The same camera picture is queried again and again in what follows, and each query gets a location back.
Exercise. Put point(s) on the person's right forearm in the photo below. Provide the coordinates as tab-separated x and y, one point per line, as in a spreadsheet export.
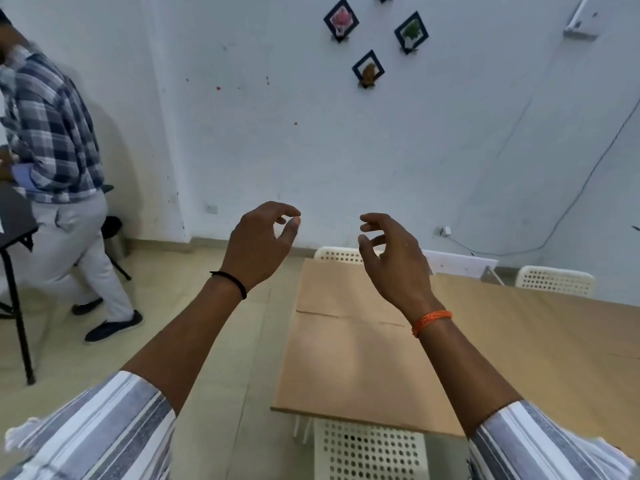
465	374

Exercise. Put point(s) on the black metal table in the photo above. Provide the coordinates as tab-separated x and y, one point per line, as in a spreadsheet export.
15	219

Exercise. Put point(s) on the light wooden table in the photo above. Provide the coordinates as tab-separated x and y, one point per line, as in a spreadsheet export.
525	344

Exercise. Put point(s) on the person's left hand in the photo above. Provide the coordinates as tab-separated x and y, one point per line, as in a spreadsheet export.
257	249

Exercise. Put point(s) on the white wall conduit fixture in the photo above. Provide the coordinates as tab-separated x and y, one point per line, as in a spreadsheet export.
580	19

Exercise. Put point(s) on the white wall socket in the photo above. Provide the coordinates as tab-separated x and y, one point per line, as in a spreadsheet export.
445	231

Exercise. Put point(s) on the small white wall outlet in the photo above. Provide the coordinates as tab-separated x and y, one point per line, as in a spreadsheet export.
213	209

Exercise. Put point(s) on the stack of beige placemats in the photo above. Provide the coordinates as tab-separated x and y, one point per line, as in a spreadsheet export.
350	374

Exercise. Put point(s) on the brown flower wall frame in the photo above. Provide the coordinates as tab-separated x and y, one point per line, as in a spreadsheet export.
368	69

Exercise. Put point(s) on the black wrist thread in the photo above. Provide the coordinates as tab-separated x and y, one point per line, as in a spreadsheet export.
235	282

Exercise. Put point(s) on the orange wrist thread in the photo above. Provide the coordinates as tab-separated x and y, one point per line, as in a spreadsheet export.
432	320

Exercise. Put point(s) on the person's left forearm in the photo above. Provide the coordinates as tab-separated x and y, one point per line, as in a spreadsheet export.
190	334

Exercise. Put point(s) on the green plant wall frame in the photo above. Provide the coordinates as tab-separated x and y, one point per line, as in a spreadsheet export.
411	32

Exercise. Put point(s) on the white perforated plastic chair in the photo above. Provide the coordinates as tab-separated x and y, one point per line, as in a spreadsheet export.
370	452
340	254
555	282

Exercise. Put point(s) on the person's right hand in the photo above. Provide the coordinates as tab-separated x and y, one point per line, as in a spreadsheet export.
400	274

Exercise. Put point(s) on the pink flower wall frame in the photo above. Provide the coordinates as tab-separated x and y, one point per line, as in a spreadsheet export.
341	18

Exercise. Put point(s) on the grey white striped shirt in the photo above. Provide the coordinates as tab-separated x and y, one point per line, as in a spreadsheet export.
100	434

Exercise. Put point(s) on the bystander in plaid shirt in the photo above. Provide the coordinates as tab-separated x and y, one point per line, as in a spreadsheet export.
55	134

